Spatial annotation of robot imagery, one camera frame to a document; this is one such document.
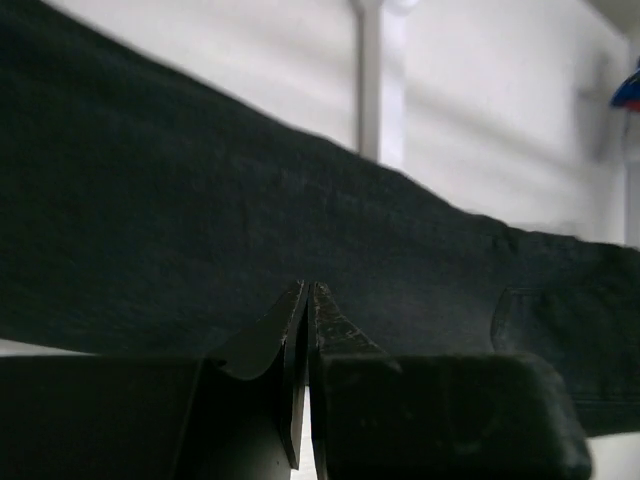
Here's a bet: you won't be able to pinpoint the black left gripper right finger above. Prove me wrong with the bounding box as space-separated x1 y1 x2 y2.
309 284 592 479

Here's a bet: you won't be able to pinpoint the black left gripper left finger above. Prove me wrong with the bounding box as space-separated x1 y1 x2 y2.
1 282 306 479

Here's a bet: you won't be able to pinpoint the black denim trousers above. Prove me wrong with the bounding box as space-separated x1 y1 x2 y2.
1 1 639 436

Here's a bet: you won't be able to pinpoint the blue patterned garment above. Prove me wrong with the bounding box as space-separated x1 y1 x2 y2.
609 61 640 113

